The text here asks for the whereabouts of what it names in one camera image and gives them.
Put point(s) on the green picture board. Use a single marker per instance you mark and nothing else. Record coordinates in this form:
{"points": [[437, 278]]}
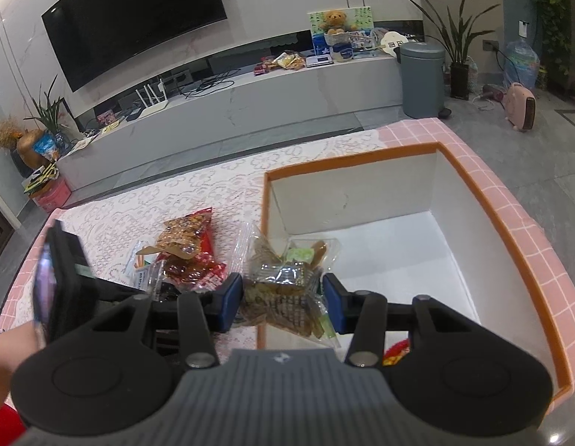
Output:
{"points": [[361, 17]]}

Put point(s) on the white jar with blue lid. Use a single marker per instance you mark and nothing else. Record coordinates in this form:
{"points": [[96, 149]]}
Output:
{"points": [[342, 53]]}

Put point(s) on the wall socket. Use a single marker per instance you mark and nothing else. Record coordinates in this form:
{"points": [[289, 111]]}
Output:
{"points": [[491, 45]]}

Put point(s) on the brown teddy bear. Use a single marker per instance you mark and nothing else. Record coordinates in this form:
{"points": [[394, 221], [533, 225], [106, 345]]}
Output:
{"points": [[334, 21]]}

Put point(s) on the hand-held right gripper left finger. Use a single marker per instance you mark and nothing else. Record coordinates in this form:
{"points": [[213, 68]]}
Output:
{"points": [[232, 304]]}

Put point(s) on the dark red snack packet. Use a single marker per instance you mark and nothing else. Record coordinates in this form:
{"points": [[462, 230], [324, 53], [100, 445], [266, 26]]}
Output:
{"points": [[194, 272]]}

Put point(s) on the small kitchen scale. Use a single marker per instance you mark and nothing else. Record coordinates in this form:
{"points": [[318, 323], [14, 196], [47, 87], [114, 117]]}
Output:
{"points": [[319, 60]]}

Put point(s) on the golden vase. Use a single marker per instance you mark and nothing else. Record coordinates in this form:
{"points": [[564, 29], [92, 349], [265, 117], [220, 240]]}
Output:
{"points": [[31, 148]]}

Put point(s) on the red clothing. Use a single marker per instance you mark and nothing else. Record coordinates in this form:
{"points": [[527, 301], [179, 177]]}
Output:
{"points": [[1, 427]]}

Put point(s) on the white wall device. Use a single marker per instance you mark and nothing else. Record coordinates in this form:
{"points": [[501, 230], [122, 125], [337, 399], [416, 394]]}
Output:
{"points": [[523, 29]]}

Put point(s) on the white box with orange rim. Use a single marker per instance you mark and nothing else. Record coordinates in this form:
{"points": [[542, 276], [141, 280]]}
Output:
{"points": [[408, 251]]}

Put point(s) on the white round hand fan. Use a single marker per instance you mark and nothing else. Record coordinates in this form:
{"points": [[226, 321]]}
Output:
{"points": [[392, 41]]}

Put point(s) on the pile of snack packets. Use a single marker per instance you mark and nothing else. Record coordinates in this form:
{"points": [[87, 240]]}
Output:
{"points": [[282, 61]]}

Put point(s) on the white and green snack packet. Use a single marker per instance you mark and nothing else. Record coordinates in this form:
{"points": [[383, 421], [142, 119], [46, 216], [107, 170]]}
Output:
{"points": [[143, 265]]}

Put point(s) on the potted plant with long leaves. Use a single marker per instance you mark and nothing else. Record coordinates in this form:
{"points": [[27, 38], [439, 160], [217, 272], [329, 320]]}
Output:
{"points": [[457, 46]]}

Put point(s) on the small green houseplant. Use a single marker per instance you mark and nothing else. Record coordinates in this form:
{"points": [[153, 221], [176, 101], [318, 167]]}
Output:
{"points": [[48, 111]]}

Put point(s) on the basket of small goods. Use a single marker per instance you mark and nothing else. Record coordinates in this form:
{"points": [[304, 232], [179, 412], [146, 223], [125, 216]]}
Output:
{"points": [[361, 38]]}

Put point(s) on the white router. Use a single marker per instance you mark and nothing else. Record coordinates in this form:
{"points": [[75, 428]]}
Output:
{"points": [[152, 104]]}

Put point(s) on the red and yellow snack packet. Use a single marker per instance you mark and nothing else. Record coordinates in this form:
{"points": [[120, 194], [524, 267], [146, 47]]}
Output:
{"points": [[396, 354]]}

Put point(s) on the blue and white carton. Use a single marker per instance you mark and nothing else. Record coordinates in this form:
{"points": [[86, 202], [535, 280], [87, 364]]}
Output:
{"points": [[322, 49]]}

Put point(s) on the grey pedal bin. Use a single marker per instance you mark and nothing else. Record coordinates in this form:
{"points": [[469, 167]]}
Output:
{"points": [[419, 79]]}

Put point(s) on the clear packet with green label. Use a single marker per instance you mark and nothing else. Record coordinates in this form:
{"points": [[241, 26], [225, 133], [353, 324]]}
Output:
{"points": [[301, 254]]}

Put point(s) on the pink hair dryer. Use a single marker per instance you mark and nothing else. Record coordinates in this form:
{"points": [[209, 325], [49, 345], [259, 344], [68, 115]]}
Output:
{"points": [[492, 93]]}

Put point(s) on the blue water bottle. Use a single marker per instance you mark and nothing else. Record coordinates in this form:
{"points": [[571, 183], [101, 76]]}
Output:
{"points": [[522, 65]]}

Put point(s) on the orange and red snack packet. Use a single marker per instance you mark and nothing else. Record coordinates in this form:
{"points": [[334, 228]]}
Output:
{"points": [[183, 234]]}

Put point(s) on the dark green cabinet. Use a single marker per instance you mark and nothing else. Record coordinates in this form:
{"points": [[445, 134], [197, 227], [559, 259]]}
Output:
{"points": [[510, 14]]}

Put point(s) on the pink checked tablecloth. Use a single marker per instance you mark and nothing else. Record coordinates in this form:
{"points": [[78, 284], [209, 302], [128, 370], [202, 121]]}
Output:
{"points": [[515, 204]]}

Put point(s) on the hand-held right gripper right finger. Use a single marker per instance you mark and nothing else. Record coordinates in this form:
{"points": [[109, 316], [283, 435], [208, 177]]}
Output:
{"points": [[333, 304]]}

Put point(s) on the pink bucket with papers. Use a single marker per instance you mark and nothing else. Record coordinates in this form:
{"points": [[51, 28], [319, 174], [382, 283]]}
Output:
{"points": [[52, 197]]}

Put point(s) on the white marble television cabinet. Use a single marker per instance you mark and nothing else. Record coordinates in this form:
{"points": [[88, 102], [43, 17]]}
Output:
{"points": [[268, 102]]}

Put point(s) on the dried flower bunch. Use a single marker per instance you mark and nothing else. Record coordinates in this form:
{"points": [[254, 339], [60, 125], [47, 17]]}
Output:
{"points": [[4, 134]]}

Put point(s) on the pink space heater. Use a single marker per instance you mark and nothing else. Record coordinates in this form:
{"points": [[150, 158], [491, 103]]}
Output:
{"points": [[522, 107]]}

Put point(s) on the hanging vine plant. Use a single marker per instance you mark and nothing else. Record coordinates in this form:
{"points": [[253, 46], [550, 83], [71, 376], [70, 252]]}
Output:
{"points": [[550, 4]]}

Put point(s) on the black flat television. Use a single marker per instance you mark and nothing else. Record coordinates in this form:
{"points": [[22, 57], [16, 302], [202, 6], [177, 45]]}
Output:
{"points": [[129, 18]]}

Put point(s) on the clear packet of brown snacks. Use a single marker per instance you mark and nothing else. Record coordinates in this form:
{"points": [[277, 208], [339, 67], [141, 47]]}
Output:
{"points": [[278, 297]]}

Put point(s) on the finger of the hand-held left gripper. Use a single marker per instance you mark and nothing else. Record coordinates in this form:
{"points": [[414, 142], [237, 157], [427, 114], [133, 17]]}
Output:
{"points": [[115, 291]]}

